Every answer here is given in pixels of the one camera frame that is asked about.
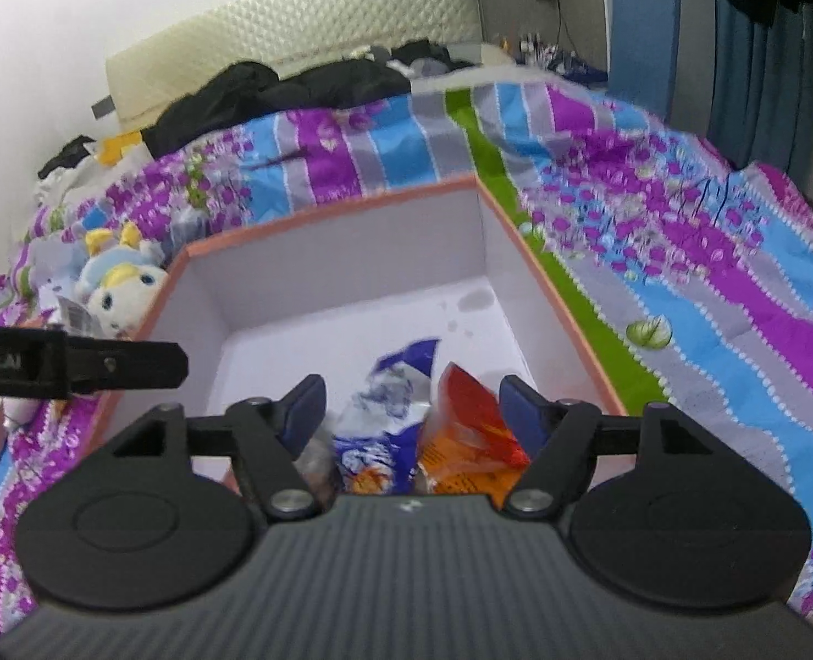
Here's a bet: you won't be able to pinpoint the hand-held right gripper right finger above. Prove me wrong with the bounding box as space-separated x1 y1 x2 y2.
499 375 720 520

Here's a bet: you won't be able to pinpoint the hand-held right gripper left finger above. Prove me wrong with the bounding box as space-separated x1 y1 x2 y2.
107 375 329 524

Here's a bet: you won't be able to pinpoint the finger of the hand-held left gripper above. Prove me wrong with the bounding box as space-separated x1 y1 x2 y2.
67 337 189 395

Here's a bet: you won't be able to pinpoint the blue snack packet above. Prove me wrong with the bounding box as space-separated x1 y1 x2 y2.
334 338 441 496

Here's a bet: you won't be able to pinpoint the pink cardboard box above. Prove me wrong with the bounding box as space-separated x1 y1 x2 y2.
93 175 631 506

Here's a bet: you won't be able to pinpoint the white blue plush doll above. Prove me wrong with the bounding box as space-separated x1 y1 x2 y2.
76 223 170 341

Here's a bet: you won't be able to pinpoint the light blue printed bag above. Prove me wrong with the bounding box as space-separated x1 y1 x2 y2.
28 234 91 314

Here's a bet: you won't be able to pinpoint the black and white clothes pile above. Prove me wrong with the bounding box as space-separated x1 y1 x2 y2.
35 136 105 204

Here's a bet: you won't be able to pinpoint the purple floral striped blanket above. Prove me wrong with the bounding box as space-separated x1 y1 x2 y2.
0 79 813 640

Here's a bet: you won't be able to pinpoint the yellow pillow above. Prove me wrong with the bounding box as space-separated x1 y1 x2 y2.
97 129 150 167

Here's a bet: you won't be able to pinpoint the black jacket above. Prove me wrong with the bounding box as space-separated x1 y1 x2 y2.
143 60 414 159

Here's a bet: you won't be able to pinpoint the white bed sheet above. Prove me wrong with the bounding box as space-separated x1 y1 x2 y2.
410 45 517 94

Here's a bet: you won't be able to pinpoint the dark blue cloth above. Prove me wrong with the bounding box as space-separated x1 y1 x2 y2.
550 55 610 84

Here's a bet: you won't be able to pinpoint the small cosmetic bottles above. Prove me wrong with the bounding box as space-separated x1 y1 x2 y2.
516 31 565 63

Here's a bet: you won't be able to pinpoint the dark grey clothes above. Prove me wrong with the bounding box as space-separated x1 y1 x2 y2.
385 40 476 78

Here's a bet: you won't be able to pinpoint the cream quilted headboard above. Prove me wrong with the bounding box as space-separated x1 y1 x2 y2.
106 0 484 128

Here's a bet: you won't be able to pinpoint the blue padded chair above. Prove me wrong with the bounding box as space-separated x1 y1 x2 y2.
609 0 682 126

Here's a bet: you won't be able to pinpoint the blue curtain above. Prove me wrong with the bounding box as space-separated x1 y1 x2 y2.
705 0 813 221

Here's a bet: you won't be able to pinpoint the black charger cable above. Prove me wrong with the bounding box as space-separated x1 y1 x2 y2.
554 0 579 59

